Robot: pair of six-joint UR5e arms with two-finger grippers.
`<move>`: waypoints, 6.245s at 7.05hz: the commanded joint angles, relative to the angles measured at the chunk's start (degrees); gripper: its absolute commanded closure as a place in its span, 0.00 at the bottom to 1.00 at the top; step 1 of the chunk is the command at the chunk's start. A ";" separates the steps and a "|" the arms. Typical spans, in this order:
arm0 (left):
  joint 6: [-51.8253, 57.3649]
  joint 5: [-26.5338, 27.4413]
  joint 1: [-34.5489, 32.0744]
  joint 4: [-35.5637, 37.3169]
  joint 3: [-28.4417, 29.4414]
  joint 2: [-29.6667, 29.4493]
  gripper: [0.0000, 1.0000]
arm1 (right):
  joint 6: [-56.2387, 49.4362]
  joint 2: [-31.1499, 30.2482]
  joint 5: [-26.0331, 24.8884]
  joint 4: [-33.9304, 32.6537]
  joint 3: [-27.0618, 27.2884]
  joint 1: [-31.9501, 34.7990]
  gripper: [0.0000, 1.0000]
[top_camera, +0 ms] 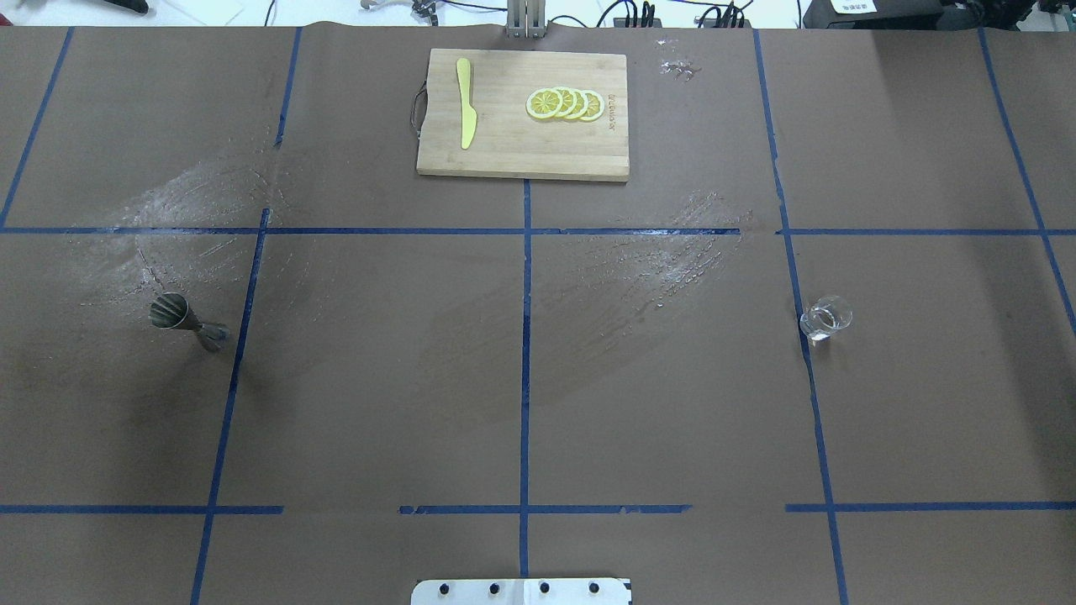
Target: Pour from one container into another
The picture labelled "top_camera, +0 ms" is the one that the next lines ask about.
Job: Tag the clear glass beaker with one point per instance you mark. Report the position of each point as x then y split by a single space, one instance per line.
827 316

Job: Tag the steel double jigger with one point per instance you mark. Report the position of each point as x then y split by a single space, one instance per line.
172 311

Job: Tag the bamboo cutting board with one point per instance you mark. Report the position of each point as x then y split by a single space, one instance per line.
508 142

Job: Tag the yellow plastic knife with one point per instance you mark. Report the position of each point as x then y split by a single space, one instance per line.
464 73

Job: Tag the front lemon slice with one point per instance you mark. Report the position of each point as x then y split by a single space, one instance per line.
545 103

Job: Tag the lemon slice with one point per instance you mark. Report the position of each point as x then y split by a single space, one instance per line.
596 105
545 103
569 101
581 105

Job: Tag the aluminium frame post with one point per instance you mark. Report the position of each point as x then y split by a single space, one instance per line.
526 19

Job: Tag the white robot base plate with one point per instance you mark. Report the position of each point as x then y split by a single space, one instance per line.
567 590

